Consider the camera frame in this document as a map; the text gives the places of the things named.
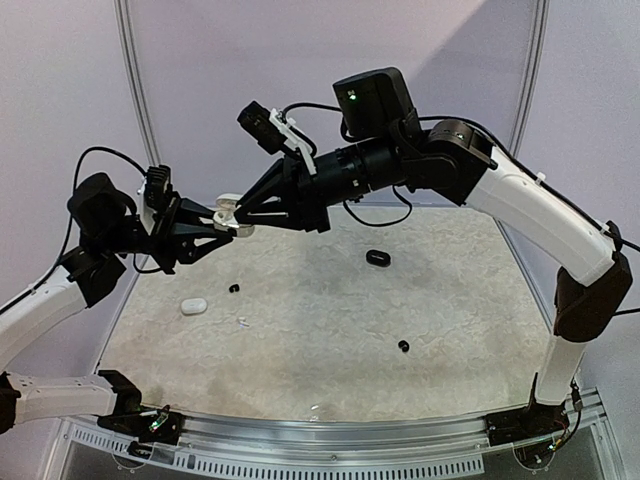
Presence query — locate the aluminium front rail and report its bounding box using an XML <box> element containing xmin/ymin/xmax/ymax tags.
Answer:
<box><xmin>44</xmin><ymin>390</ymin><xmax>625</xmax><ymax>479</ymax></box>

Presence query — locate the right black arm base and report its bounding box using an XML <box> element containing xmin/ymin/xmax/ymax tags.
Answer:
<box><xmin>483</xmin><ymin>402</ymin><xmax>568</xmax><ymax>446</ymax></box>

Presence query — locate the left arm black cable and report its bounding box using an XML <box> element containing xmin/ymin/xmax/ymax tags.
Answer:
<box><xmin>57</xmin><ymin>145</ymin><xmax>151</xmax><ymax>261</ymax></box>

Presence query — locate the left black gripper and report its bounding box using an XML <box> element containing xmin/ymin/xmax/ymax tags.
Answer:
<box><xmin>100</xmin><ymin>189</ymin><xmax>236</xmax><ymax>273</ymax></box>

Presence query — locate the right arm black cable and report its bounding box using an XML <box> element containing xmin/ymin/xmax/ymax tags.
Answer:
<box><xmin>279</xmin><ymin>102</ymin><xmax>640</xmax><ymax>316</ymax></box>

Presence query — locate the aluminium corner post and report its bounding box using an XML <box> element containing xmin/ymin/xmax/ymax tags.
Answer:
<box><xmin>113</xmin><ymin>0</ymin><xmax>164</xmax><ymax>167</ymax></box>
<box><xmin>486</xmin><ymin>1</ymin><xmax>549</xmax><ymax>157</ymax></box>

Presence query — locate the small white charging case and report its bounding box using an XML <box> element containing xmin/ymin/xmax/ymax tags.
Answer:
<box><xmin>213</xmin><ymin>193</ymin><xmax>255</xmax><ymax>238</ymax></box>

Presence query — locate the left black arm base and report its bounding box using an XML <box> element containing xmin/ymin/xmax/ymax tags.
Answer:
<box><xmin>97</xmin><ymin>405</ymin><xmax>186</xmax><ymax>445</ymax></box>

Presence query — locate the left aluminium corner post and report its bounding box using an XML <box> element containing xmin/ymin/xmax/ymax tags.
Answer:
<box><xmin>113</xmin><ymin>0</ymin><xmax>164</xmax><ymax>167</ymax></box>

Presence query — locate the black oval charging case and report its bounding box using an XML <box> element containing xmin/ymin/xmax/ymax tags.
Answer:
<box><xmin>365</xmin><ymin>249</ymin><xmax>391</xmax><ymax>268</ymax></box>

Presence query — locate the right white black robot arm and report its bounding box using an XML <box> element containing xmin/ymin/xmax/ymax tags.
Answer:
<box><xmin>235</xmin><ymin>67</ymin><xmax>632</xmax><ymax>436</ymax></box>

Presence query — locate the white oval charging case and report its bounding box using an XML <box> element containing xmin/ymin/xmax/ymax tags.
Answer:
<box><xmin>180</xmin><ymin>298</ymin><xmax>208</xmax><ymax>316</ymax></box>

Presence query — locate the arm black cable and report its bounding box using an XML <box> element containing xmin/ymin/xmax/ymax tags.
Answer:
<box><xmin>57</xmin><ymin>145</ymin><xmax>151</xmax><ymax>261</ymax></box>
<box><xmin>279</xmin><ymin>102</ymin><xmax>640</xmax><ymax>316</ymax></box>

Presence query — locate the right aluminium corner post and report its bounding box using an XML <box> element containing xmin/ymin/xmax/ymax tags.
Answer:
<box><xmin>486</xmin><ymin>1</ymin><xmax>549</xmax><ymax>157</ymax></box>

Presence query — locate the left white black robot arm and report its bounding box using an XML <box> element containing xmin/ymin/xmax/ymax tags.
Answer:
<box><xmin>1</xmin><ymin>167</ymin><xmax>251</xmax><ymax>440</ymax></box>

